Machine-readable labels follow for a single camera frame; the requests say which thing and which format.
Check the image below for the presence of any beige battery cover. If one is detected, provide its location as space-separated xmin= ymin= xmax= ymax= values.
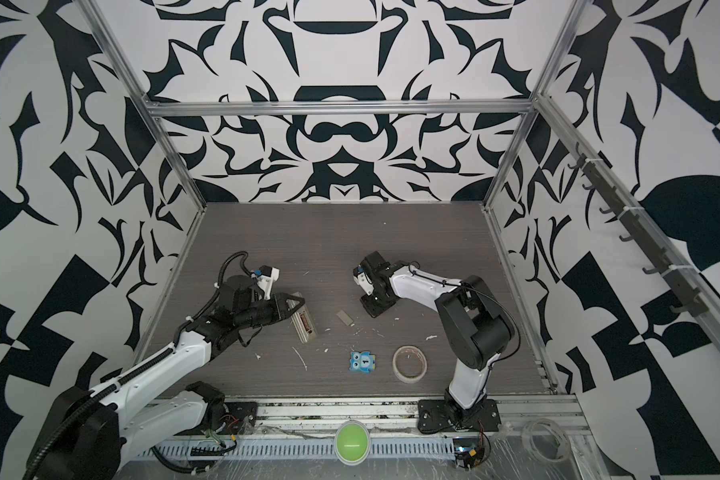
xmin=336 ymin=310 xmax=355 ymax=327

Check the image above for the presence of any white remote control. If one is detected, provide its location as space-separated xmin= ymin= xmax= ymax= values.
xmin=291 ymin=302 xmax=317 ymax=344

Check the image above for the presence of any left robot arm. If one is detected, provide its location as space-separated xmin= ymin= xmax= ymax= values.
xmin=24 ymin=262 xmax=305 ymax=479

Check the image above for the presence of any aluminium frame rail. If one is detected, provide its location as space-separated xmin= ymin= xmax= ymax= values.
xmin=146 ymin=99 xmax=532 ymax=117

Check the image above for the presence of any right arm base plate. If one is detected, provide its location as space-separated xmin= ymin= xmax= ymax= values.
xmin=417 ymin=398 xmax=501 ymax=435

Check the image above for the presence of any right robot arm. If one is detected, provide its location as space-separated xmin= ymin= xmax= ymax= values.
xmin=352 ymin=252 xmax=517 ymax=413

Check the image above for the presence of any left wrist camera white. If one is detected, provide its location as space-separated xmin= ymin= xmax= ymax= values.
xmin=253 ymin=265 xmax=280 ymax=300

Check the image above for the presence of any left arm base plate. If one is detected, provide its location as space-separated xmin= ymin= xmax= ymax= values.
xmin=186 ymin=401 xmax=258 ymax=435

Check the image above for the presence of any blue owl figure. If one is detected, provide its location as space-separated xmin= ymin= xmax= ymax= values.
xmin=349 ymin=351 xmax=376 ymax=374

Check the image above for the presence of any slotted cable duct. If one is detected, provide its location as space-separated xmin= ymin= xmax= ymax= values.
xmin=157 ymin=436 xmax=455 ymax=462

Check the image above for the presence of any green push button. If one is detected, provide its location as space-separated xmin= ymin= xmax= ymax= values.
xmin=334 ymin=420 xmax=371 ymax=466

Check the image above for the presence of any small circuit board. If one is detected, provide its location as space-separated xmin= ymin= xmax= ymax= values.
xmin=454 ymin=443 xmax=486 ymax=470

